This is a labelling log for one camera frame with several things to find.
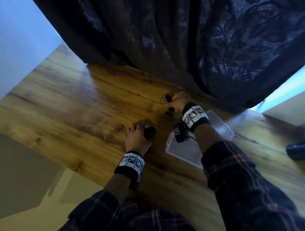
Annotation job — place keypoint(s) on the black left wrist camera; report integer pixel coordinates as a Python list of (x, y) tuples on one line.
[(136, 183)]

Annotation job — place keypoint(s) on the white window frame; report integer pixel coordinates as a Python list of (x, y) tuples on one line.
[(281, 92)]

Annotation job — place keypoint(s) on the person's right forearm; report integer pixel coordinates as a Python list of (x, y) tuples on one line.
[(207, 138)]

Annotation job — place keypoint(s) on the left wristband with marker tags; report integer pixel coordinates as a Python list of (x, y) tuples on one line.
[(131, 164)]

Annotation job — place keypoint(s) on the right wristband with marker tags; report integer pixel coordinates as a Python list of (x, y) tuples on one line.
[(194, 116)]

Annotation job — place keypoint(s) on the dark leaf-patterned curtain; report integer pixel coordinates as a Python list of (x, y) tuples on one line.
[(166, 42)]

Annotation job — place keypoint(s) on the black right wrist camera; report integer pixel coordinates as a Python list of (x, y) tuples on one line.
[(180, 132)]

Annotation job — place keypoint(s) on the person's left forearm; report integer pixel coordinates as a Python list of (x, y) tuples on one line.
[(118, 188)]

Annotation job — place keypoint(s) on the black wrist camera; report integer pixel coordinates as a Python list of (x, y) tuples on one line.
[(180, 132), (136, 183)]

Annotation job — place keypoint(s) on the wristband with marker tags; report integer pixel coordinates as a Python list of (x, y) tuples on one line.
[(131, 164), (194, 116)]

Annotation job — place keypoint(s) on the dark cylindrical bottle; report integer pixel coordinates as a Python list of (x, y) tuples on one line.
[(296, 151)]

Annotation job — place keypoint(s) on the person's right hand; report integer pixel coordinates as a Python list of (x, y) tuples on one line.
[(181, 101)]

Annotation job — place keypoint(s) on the person's left hand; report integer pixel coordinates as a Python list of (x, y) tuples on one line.
[(135, 142)]

